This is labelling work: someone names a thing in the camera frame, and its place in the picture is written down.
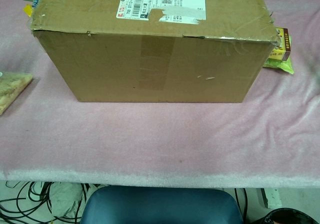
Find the brown cardboard box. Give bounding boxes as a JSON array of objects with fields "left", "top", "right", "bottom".
[{"left": 28, "top": 0, "right": 280, "bottom": 103}]

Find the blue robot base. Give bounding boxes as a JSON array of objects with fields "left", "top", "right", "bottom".
[{"left": 80, "top": 185, "right": 245, "bottom": 224}]

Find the pink fleece tablecloth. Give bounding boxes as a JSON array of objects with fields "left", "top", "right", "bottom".
[{"left": 0, "top": 0, "right": 320, "bottom": 188}]

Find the green snack packet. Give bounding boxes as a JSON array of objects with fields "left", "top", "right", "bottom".
[{"left": 262, "top": 28, "right": 295, "bottom": 75}]

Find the white plastic bag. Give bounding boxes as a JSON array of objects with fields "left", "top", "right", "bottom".
[{"left": 48, "top": 182, "right": 86, "bottom": 218}]

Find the white yellow snack bag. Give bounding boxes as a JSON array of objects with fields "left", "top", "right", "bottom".
[{"left": 23, "top": 0, "right": 40, "bottom": 19}]

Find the grey table leg bracket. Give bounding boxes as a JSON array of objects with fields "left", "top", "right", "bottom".
[{"left": 259, "top": 188, "right": 283, "bottom": 208}]

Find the black floor cable tangle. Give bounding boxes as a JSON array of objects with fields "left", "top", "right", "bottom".
[{"left": 0, "top": 180, "right": 87, "bottom": 224}]

